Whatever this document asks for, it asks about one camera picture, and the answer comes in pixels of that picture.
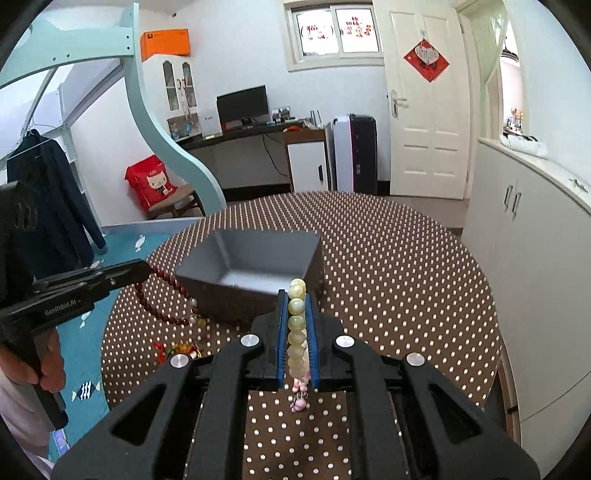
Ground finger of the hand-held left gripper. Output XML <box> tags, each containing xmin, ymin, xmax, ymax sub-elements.
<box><xmin>33</xmin><ymin>258</ymin><xmax>152</xmax><ymax>297</ymax></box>

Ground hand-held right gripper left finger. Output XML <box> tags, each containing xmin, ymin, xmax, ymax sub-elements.
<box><xmin>51</xmin><ymin>290</ymin><xmax>289</xmax><ymax>480</ymax></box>

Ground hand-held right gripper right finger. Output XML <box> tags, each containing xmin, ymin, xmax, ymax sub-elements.
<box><xmin>305</xmin><ymin>293</ymin><xmax>541</xmax><ymax>480</ymax></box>

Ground pale yellow bead bracelet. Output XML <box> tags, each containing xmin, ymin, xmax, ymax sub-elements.
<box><xmin>286</xmin><ymin>278</ymin><xmax>309</xmax><ymax>380</ymax></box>

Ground dark red bead bracelet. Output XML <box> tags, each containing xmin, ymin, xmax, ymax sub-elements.
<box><xmin>135</xmin><ymin>264</ymin><xmax>206</xmax><ymax>328</ymax></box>

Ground pink white charm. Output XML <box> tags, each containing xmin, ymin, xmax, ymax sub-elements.
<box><xmin>289</xmin><ymin>376</ymin><xmax>311</xmax><ymax>413</ymax></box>

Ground grey metal box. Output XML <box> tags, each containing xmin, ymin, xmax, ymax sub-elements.
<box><xmin>174</xmin><ymin>230</ymin><xmax>324</xmax><ymax>329</ymax></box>

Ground red string bracelet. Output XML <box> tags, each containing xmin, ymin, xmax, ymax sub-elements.
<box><xmin>154</xmin><ymin>340</ymin><xmax>205</xmax><ymax>366</ymax></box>

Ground person's left forearm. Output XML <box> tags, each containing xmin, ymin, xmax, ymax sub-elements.
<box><xmin>0</xmin><ymin>369</ymin><xmax>52</xmax><ymax>464</ymax></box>

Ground person's left hand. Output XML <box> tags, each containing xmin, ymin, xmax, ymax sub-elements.
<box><xmin>0</xmin><ymin>329</ymin><xmax>66</xmax><ymax>394</ymax></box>

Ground dark hanging jacket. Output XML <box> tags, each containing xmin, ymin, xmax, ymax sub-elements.
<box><xmin>6</xmin><ymin>128</ymin><xmax>107</xmax><ymax>280</ymax></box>

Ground red cat-print bag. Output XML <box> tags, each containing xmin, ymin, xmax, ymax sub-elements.
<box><xmin>124</xmin><ymin>155</ymin><xmax>179</xmax><ymax>214</ymax></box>

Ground wooden chair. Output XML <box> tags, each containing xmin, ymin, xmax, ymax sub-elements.
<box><xmin>147</xmin><ymin>185</ymin><xmax>206</xmax><ymax>220</ymax></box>

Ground blue printed blanket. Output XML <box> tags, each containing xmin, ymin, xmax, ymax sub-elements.
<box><xmin>46</xmin><ymin>231</ymin><xmax>199</xmax><ymax>462</ymax></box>

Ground round polka-dot table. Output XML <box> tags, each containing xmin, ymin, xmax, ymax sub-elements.
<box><xmin>100</xmin><ymin>190</ymin><xmax>504</xmax><ymax>480</ymax></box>

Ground white drawer cabinet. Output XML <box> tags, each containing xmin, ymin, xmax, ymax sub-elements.
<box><xmin>285</xmin><ymin>129</ymin><xmax>331</xmax><ymax>193</ymax></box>

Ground dark desk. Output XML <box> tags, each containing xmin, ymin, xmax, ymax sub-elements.
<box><xmin>178</xmin><ymin>121</ymin><xmax>329</xmax><ymax>195</ymax></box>

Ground white air purifier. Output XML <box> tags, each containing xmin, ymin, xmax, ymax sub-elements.
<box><xmin>330</xmin><ymin>116</ymin><xmax>356</xmax><ymax>192</ymax></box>

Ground white glass-door cabinet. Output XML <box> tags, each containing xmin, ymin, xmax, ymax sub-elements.
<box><xmin>142</xmin><ymin>54</ymin><xmax>204</xmax><ymax>140</ymax></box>

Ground dark suitcase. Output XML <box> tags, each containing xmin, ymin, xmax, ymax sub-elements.
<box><xmin>348</xmin><ymin>113</ymin><xmax>378</xmax><ymax>195</ymax></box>

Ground black computer monitor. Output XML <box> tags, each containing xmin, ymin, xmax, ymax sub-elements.
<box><xmin>216</xmin><ymin>85</ymin><xmax>269</xmax><ymax>128</ymax></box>

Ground white door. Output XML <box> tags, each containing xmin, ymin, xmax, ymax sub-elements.
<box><xmin>379</xmin><ymin>0</ymin><xmax>472</xmax><ymax>200</ymax></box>

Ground orange box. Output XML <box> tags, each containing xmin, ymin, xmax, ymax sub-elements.
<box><xmin>140</xmin><ymin>28</ymin><xmax>191</xmax><ymax>61</ymax></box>

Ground white counter cabinet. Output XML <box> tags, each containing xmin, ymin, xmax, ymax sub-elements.
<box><xmin>462</xmin><ymin>136</ymin><xmax>591</xmax><ymax>472</ymax></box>

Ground white cloth bag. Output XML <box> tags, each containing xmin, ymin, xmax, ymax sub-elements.
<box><xmin>500</xmin><ymin>134</ymin><xmax>548</xmax><ymax>160</ymax></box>

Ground shelf figurines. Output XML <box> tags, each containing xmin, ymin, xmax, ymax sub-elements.
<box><xmin>505</xmin><ymin>107</ymin><xmax>528</xmax><ymax>136</ymax></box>

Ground red door decoration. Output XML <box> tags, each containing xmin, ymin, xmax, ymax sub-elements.
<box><xmin>403</xmin><ymin>38</ymin><xmax>448</xmax><ymax>83</ymax></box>

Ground window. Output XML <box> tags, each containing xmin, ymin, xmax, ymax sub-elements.
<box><xmin>283</xmin><ymin>0</ymin><xmax>386</xmax><ymax>72</ymax></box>

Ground light green curtain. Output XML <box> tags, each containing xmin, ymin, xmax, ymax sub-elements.
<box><xmin>471</xmin><ymin>0</ymin><xmax>514</xmax><ymax>139</ymax></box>

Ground teal bed frame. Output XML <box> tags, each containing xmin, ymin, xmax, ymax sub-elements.
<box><xmin>0</xmin><ymin>2</ymin><xmax>228</xmax><ymax>237</ymax></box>

